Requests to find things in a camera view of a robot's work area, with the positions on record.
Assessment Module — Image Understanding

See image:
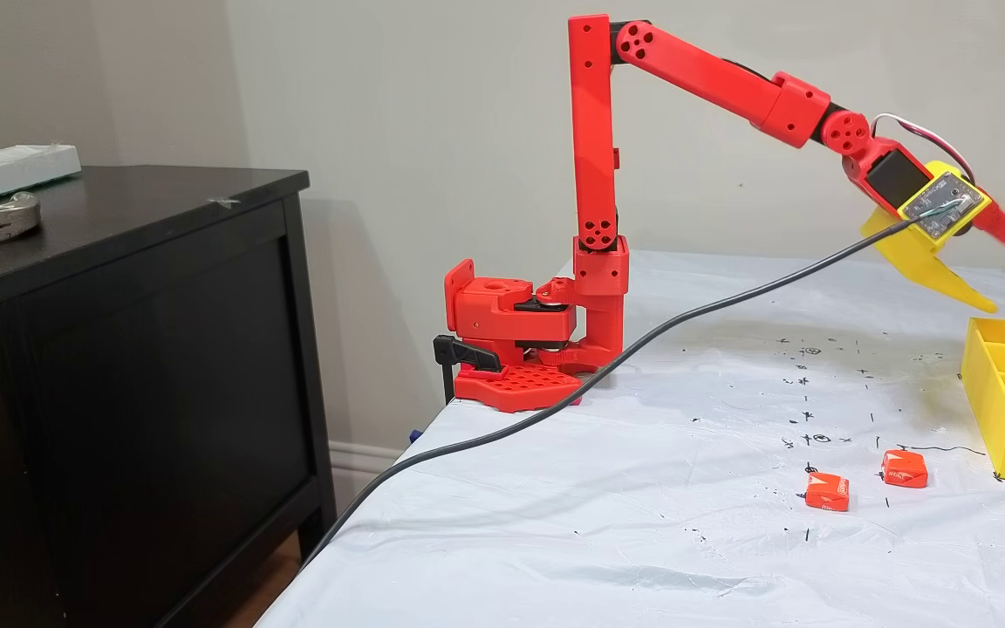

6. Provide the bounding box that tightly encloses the orange candy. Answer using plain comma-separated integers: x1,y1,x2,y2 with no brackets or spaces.
882,449,929,489
805,473,851,512

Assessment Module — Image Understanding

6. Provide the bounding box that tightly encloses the white flat box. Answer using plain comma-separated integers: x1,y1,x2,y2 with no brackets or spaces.
0,144,83,207

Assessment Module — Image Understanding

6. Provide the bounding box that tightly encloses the white plastic table cover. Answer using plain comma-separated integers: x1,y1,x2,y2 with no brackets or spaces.
256,250,1005,628

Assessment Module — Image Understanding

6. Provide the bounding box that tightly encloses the black table clamp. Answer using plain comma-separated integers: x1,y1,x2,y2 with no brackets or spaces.
433,334,503,406

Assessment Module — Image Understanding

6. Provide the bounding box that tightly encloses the black wooden cabinet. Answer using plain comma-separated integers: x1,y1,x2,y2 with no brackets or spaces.
0,166,338,628

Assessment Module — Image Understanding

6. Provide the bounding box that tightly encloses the camera board on yellow mount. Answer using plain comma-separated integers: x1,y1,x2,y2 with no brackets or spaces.
897,170,992,241

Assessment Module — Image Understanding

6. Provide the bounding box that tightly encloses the white red servo wire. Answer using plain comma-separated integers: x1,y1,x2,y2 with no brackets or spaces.
872,113,979,184

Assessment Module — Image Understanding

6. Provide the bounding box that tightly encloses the black USB cable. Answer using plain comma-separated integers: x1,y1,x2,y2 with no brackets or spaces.
297,218,919,574

